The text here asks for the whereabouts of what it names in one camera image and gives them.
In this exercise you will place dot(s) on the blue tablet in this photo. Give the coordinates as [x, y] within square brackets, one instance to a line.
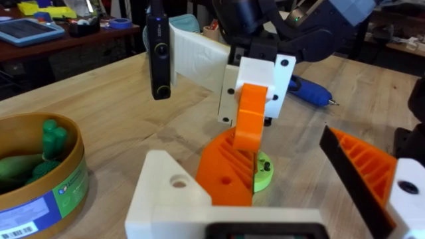
[30, 31]

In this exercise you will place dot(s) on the brown tub with toys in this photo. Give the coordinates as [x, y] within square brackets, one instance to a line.
[40, 212]

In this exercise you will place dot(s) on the yellow plastic item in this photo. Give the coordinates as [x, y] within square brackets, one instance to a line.
[56, 11]

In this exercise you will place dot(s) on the white orange left gripper right finger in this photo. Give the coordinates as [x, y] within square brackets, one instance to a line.
[372, 172]

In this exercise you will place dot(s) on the green disc with holes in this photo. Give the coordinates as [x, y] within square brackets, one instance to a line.
[265, 179]

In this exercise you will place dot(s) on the dark brown side table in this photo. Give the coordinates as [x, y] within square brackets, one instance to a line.
[66, 43]

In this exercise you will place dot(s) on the blue electric screwdriver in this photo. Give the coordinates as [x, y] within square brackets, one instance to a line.
[308, 93]

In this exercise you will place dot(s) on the cardboard tape roll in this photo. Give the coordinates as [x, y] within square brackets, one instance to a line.
[210, 33]

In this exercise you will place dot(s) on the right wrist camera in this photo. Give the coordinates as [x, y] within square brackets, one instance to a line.
[159, 66]

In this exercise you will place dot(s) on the black tape dispenser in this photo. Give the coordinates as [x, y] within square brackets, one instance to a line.
[83, 28]

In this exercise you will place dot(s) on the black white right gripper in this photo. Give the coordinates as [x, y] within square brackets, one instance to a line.
[299, 40]

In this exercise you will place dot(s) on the orange ribbed wedge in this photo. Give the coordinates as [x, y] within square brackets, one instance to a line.
[216, 172]

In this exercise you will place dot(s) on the right wrist upright plate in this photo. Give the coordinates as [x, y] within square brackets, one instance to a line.
[199, 56]

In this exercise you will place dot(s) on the blue tape roll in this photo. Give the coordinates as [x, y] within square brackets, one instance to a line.
[120, 23]

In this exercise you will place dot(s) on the bare white left gripper left finger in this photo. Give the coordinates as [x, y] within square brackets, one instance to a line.
[159, 186]

